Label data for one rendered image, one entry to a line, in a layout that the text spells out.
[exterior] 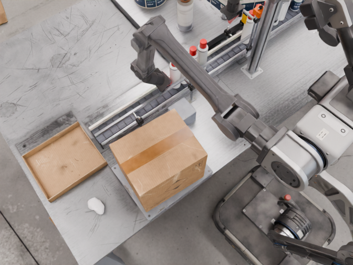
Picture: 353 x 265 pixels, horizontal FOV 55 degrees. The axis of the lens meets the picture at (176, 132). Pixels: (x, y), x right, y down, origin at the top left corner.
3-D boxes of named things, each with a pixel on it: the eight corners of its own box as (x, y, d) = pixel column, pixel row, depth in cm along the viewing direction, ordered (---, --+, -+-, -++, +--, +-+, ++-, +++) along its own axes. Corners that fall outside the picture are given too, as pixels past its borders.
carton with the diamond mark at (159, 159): (175, 135, 161) (174, 107, 136) (204, 176, 152) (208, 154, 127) (120, 168, 154) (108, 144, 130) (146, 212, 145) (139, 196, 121)
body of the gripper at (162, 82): (159, 67, 158) (149, 64, 151) (172, 82, 154) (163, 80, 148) (151, 78, 160) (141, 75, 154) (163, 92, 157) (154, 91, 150)
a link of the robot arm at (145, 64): (141, 49, 102) (167, 26, 103) (128, 36, 101) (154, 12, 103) (139, 82, 144) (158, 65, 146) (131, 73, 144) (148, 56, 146)
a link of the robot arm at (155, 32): (128, 23, 93) (154, 0, 94) (128, 40, 106) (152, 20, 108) (239, 141, 94) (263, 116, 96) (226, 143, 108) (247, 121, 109)
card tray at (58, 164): (80, 124, 166) (77, 120, 163) (107, 164, 157) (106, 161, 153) (24, 159, 159) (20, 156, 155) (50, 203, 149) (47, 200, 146)
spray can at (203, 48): (201, 62, 175) (204, 34, 157) (208, 68, 174) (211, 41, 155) (194, 67, 174) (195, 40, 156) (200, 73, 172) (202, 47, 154)
